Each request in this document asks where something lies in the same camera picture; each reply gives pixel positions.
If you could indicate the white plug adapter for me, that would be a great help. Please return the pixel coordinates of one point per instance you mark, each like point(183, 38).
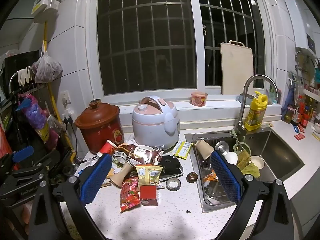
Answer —
point(68, 114)

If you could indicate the white cutting board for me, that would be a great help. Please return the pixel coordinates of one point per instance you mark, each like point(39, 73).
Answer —
point(236, 70)

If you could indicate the red paper cup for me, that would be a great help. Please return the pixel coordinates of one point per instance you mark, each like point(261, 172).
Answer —
point(108, 147)

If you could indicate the small white bowl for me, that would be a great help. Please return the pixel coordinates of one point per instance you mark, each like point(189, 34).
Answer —
point(257, 162)

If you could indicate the brown paper cup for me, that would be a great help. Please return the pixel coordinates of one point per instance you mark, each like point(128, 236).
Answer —
point(203, 149)

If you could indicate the blue hanging cloth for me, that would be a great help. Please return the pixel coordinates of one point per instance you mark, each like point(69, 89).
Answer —
point(287, 102)

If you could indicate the white gas meter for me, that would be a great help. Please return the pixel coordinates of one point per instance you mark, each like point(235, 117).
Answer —
point(47, 5)

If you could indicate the yellow scrubbing sponge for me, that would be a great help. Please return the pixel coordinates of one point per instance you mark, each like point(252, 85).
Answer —
point(243, 158)

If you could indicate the red clay slow cooker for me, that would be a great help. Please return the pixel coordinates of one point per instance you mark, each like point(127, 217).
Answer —
point(100, 132)

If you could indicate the black kitchen rack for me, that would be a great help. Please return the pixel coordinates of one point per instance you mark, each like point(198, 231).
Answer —
point(15, 62)

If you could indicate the small brown knob lid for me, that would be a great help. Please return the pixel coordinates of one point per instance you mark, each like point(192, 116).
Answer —
point(192, 177)

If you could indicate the steel kitchen sink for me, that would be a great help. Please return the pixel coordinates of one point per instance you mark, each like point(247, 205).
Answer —
point(277, 150)

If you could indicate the red sachet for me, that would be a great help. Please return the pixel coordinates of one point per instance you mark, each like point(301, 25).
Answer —
point(299, 137)
point(301, 129)

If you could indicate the small metal bowl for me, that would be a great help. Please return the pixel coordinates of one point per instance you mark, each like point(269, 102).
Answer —
point(222, 146)

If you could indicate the red plastic bag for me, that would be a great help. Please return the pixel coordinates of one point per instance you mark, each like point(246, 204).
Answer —
point(5, 142)

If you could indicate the white water heater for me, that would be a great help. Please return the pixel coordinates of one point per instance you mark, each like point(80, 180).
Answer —
point(300, 22)

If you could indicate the green dish cloth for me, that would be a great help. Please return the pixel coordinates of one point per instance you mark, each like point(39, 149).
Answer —
point(251, 170)

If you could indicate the small red box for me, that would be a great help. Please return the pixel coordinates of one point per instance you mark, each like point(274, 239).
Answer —
point(148, 193)

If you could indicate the steel sink faucet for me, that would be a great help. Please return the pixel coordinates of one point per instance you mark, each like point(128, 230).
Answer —
point(242, 110)

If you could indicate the hanging kitchen utensils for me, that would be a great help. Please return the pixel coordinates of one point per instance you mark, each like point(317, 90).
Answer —
point(303, 65)

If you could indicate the barred kitchen window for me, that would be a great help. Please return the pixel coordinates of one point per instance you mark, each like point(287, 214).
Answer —
point(145, 42)

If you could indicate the red floral snack packet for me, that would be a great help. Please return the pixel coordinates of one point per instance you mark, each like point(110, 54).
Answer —
point(129, 195)

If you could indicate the white pink rice cooker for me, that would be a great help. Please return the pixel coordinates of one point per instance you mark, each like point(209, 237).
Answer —
point(155, 127)

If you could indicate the purple plastic bag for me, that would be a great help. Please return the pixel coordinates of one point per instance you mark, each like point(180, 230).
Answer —
point(37, 117)

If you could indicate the orange packet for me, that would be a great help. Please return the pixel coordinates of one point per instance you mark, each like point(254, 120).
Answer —
point(211, 177)

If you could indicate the yellow snack packet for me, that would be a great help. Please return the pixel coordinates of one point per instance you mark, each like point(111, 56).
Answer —
point(147, 175)

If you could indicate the yellow dish soap bottle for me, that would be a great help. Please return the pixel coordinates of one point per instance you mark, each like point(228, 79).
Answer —
point(255, 115)

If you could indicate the row of condiment bottles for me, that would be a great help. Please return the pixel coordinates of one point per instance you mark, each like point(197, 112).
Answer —
point(303, 115)

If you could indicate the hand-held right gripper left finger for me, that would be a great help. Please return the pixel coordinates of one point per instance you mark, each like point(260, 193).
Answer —
point(96, 177)

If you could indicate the white wall socket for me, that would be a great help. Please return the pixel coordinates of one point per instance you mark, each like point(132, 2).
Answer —
point(65, 97)

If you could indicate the red instant noodle cup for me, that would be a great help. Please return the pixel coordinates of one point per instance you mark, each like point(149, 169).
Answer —
point(199, 100)

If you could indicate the grey tape roll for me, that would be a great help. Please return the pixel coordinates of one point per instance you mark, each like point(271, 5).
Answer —
point(168, 183)

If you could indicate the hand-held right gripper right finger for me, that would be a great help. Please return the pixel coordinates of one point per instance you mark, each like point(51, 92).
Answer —
point(226, 177)

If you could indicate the yellow green packet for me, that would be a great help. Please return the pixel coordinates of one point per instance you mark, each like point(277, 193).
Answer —
point(183, 150)

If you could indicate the hanging clear plastic bag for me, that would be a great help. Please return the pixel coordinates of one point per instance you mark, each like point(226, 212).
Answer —
point(47, 67)

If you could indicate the silver brown foil bag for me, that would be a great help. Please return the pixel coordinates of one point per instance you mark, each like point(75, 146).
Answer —
point(140, 155)

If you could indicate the white glove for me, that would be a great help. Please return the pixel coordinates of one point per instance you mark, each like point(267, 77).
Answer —
point(25, 76)

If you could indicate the yellow gas pipe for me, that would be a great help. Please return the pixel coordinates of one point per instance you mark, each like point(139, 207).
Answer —
point(45, 35)

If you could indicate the black box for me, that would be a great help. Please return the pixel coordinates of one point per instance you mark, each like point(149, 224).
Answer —
point(170, 166)

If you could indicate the blue grey cup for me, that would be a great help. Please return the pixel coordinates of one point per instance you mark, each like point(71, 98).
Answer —
point(248, 100)

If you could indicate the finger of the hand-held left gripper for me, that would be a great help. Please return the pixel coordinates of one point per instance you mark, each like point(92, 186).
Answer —
point(22, 154)
point(23, 103)

